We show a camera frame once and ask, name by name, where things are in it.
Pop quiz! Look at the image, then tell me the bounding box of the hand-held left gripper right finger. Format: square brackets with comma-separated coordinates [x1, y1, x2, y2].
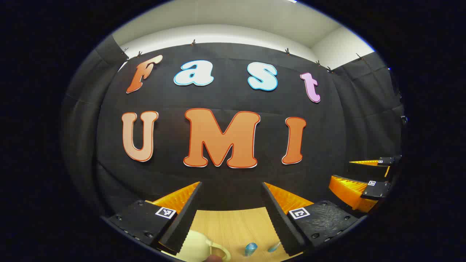
[261, 182, 368, 257]

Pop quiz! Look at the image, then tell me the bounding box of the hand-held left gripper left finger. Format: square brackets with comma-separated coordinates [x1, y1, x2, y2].
[101, 181, 203, 255]

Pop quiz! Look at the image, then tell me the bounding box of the cream suitcase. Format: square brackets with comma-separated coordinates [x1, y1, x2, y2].
[171, 230, 232, 262]

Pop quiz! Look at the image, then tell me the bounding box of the black backdrop cloth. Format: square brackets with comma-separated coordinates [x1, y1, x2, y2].
[60, 35, 406, 219]

